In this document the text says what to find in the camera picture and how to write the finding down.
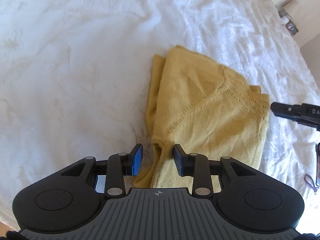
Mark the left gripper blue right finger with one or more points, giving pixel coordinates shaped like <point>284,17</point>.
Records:
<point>194,165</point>

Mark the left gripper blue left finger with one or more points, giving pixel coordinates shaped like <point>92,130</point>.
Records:
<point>120,165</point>

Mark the yellow knit sweater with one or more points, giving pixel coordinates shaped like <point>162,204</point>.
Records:
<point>207,108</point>

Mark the black phone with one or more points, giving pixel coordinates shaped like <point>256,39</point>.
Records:
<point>318,165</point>

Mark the white embroidered bedspread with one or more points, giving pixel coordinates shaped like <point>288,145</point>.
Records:
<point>75,74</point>

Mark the right wooden photo frame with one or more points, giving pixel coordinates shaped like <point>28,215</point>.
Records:
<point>291,27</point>

